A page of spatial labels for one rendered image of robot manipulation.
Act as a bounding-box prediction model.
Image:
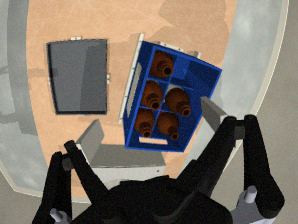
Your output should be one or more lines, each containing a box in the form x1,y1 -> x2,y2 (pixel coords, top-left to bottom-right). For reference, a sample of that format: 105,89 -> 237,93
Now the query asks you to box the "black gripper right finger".
150,96 -> 285,224

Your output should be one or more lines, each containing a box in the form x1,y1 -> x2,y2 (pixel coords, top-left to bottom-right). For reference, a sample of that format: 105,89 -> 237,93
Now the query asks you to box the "blue plastic crate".
123,40 -> 222,153

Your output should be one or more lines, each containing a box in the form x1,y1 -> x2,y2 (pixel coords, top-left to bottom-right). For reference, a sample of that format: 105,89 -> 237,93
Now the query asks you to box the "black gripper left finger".
32,119 -> 126,224

